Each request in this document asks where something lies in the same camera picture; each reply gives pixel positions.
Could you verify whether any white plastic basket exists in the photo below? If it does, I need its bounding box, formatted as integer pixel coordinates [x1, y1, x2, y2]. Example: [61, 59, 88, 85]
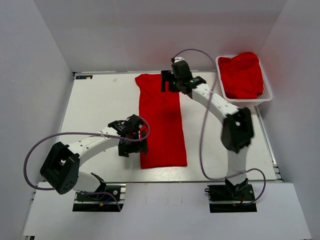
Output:
[215, 55, 273, 106]

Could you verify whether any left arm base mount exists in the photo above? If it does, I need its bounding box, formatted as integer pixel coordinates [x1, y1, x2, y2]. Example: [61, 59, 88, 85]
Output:
[72, 183, 126, 213]

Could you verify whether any small dark table label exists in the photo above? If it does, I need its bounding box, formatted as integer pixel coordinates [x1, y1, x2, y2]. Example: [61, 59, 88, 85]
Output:
[75, 75, 93, 80]

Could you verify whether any red t shirt pile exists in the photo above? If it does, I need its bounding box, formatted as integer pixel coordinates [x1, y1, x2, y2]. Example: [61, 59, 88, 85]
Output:
[218, 52, 264, 99]

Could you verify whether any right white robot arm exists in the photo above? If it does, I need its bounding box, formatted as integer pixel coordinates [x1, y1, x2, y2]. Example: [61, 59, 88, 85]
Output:
[161, 57, 254, 200]

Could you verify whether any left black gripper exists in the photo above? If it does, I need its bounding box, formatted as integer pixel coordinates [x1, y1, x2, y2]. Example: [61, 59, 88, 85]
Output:
[118, 130, 148, 157]

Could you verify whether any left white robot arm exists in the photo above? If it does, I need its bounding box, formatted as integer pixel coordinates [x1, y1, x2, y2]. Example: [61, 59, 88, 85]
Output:
[40, 114, 150, 200]

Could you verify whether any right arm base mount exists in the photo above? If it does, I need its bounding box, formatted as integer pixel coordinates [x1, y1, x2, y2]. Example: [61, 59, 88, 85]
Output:
[204, 184, 257, 213]

